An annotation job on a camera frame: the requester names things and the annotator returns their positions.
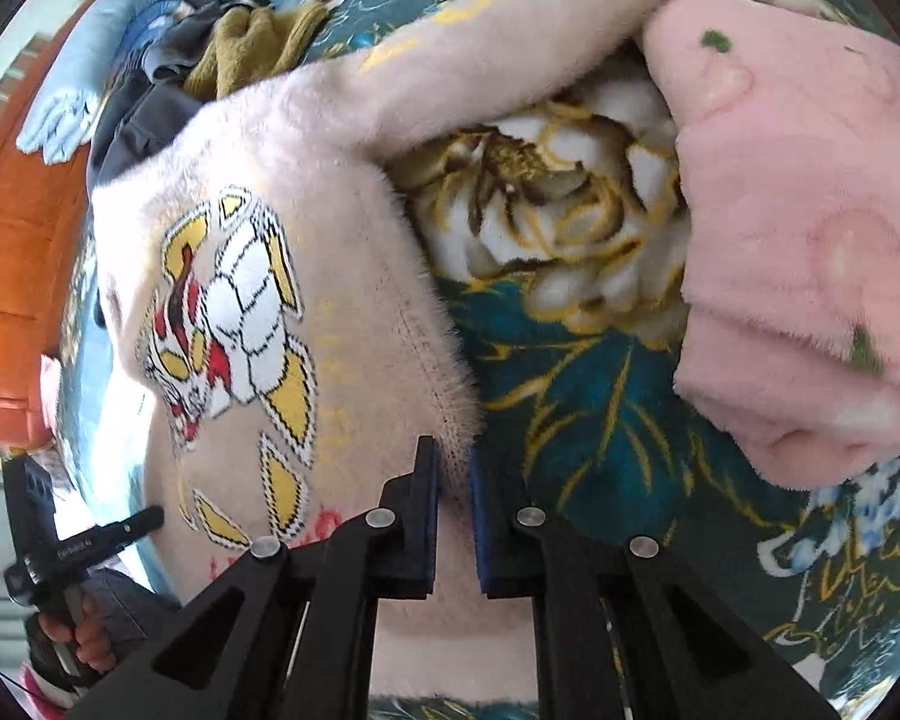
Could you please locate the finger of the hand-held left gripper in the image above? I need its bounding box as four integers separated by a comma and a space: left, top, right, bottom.
109, 506, 166, 552

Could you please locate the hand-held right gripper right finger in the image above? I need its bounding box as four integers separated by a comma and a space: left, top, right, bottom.
473, 456, 835, 720

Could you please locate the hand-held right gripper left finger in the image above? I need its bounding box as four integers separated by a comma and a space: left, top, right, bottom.
67, 436, 443, 720

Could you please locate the beige fuzzy printed sweater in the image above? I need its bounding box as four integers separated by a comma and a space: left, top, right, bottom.
88, 0, 845, 700

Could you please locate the person's left hand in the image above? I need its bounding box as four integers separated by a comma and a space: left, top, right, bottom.
36, 583, 119, 680

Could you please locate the grey fabric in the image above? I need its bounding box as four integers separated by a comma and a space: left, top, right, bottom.
82, 568, 185, 661

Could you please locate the teal floral blanket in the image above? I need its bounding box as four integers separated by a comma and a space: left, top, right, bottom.
64, 0, 900, 720

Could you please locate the dark grey garment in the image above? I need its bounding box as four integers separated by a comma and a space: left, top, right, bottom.
88, 0, 272, 188

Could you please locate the pink fleece garment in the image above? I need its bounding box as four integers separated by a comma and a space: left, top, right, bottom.
640, 0, 900, 494

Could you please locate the light blue cloth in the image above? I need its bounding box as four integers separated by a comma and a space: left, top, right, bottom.
16, 0, 200, 164

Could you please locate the mustard yellow garment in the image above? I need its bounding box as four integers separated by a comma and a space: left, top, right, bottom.
184, 2, 332, 102

